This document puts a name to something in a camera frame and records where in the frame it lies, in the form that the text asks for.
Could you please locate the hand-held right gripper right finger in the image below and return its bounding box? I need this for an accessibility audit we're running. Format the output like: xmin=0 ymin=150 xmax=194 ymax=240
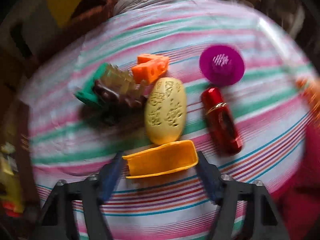
xmin=196 ymin=151 xmax=292 ymax=240

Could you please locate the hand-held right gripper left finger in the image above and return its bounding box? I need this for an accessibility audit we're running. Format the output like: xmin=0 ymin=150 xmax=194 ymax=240
xmin=37 ymin=151 xmax=125 ymax=240

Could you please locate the orange plastic scoop toy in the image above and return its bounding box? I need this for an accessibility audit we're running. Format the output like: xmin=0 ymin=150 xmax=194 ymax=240
xmin=122 ymin=140 xmax=199 ymax=179

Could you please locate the yellow carved oval soap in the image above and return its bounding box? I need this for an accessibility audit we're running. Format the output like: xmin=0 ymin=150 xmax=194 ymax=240
xmin=144 ymin=77 xmax=187 ymax=145

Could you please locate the green plastic toy piece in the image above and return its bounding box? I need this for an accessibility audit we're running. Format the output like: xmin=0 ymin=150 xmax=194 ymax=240
xmin=74 ymin=62 xmax=109 ymax=109

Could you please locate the green and brown toy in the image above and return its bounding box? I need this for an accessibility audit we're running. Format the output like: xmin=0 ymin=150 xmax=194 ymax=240
xmin=94 ymin=64 xmax=148 ymax=109

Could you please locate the orange cheese wedge toy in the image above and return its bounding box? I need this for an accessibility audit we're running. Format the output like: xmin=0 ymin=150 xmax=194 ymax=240
xmin=131 ymin=54 xmax=170 ymax=85

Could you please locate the pink plastic toy cup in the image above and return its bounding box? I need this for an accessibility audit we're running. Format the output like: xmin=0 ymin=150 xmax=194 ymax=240
xmin=199 ymin=44 xmax=245 ymax=86

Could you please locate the red garment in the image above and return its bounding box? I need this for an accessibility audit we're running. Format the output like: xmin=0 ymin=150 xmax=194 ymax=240
xmin=272 ymin=125 xmax=320 ymax=240

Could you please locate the small orange plastic toy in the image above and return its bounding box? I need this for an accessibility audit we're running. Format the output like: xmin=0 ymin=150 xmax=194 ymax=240
xmin=296 ymin=77 xmax=320 ymax=120

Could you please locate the striped bedsheet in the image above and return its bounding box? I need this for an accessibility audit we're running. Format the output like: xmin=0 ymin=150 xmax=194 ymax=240
xmin=20 ymin=0 xmax=315 ymax=240

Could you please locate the brown blanket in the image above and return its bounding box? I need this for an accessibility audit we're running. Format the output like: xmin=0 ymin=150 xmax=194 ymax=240
xmin=72 ymin=0 xmax=115 ymax=25

